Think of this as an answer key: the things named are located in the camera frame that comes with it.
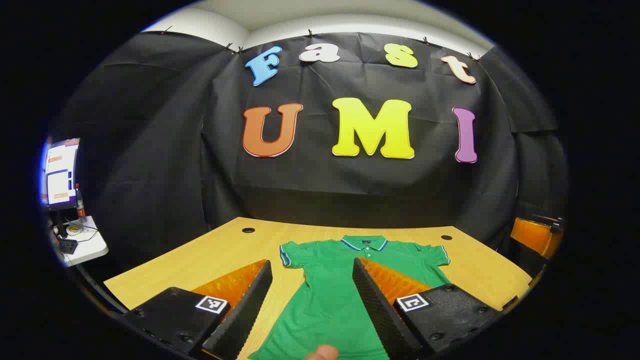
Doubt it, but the computer monitor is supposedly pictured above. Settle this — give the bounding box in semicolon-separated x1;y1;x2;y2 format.
44;138;81;210

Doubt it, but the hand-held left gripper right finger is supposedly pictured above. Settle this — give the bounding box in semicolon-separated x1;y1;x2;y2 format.
352;256;502;360

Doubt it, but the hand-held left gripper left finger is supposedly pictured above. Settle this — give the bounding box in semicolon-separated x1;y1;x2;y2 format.
121;258;274;360

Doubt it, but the white side table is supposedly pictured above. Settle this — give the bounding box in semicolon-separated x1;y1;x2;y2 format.
50;215;109;267

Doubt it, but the black backdrop cloth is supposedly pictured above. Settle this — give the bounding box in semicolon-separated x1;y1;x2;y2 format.
50;31;571;281

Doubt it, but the green T-shirt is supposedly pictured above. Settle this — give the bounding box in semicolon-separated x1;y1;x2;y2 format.
248;234;452;360

